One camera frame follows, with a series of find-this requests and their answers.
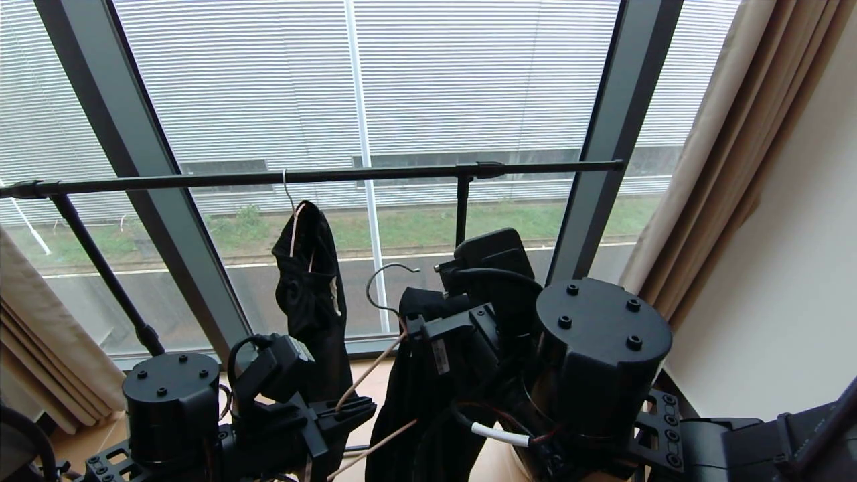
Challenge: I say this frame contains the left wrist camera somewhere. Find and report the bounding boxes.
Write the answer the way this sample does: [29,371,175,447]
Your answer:
[228,333,317,404]

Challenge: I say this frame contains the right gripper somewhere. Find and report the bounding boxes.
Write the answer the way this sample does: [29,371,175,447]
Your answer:
[405,303,538,430]

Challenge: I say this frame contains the black shirt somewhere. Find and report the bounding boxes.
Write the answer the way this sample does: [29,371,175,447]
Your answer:
[365,287,536,482]

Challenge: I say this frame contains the window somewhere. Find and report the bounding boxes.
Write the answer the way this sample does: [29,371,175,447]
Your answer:
[0,0,744,366]

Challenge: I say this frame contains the pink clothes hanger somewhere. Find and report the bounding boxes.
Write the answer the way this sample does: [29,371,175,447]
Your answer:
[281,169,310,272]
[327,263,421,481]

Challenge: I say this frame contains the black clothes rack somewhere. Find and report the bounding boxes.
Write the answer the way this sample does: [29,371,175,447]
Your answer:
[0,159,625,357]

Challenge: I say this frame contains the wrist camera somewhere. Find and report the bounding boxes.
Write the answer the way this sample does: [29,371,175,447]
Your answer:
[435,228,536,315]
[228,333,317,404]

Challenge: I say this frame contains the beige curtain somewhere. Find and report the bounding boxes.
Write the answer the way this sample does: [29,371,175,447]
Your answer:
[619,0,857,332]
[0,228,128,436]

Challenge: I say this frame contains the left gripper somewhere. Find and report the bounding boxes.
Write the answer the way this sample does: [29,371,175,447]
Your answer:
[218,395,330,482]

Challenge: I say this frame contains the black shorts with white print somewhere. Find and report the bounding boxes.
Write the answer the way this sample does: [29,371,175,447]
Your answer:
[271,199,356,429]

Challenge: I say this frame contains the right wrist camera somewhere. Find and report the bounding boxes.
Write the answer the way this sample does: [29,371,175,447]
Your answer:
[435,228,536,315]

